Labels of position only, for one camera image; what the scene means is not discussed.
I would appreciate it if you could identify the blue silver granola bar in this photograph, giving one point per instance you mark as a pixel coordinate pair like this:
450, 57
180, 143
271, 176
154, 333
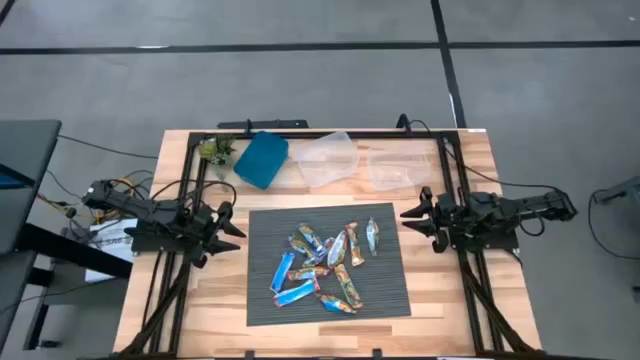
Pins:
321, 252

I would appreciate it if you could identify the blue orange granola bar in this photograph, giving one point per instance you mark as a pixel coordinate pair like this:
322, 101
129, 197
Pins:
336, 303

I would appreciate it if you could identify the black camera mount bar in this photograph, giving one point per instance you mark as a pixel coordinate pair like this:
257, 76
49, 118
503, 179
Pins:
262, 123

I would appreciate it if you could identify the small green artificial plant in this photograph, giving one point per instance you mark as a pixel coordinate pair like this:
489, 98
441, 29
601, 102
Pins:
217, 149

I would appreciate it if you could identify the green orange granola bar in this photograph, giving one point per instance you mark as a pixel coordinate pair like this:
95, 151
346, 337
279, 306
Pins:
348, 285

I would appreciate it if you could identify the grey lower desk shelf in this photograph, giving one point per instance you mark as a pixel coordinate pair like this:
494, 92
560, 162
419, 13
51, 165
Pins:
12, 290

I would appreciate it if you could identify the black desk beam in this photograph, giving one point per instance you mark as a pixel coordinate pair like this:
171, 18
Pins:
75, 252

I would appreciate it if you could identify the grey stand base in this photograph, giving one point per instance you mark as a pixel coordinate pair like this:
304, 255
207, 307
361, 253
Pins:
622, 190

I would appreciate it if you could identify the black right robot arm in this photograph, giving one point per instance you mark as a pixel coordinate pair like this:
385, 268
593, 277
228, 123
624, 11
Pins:
525, 205

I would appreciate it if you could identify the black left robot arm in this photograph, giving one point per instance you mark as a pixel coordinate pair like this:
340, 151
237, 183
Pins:
130, 202

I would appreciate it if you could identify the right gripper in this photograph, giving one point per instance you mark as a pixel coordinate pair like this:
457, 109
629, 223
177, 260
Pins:
447, 215

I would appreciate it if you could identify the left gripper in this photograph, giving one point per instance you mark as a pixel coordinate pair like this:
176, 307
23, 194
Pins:
200, 225

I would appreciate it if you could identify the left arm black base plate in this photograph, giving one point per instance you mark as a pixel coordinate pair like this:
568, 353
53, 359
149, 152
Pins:
150, 243

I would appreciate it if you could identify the grey desk top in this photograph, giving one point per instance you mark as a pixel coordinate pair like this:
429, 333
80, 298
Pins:
25, 175

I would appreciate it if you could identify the black aluminium table frame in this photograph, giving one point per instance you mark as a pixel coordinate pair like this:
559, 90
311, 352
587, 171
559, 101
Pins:
195, 137

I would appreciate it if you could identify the grey ribbed mat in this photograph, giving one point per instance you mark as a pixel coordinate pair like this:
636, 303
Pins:
270, 225

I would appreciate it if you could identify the silver green granola bar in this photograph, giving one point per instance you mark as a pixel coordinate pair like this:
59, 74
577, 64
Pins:
337, 248

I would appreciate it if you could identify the white printed paper sheet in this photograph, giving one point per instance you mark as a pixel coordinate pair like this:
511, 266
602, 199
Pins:
107, 240

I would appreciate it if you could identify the blue green granola bar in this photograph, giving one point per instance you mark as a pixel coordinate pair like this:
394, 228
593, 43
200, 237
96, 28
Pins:
310, 235
300, 246

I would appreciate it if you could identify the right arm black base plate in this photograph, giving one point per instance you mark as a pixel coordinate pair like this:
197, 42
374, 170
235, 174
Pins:
500, 244

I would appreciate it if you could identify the teal plastic container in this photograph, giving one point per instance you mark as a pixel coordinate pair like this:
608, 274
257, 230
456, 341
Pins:
261, 160

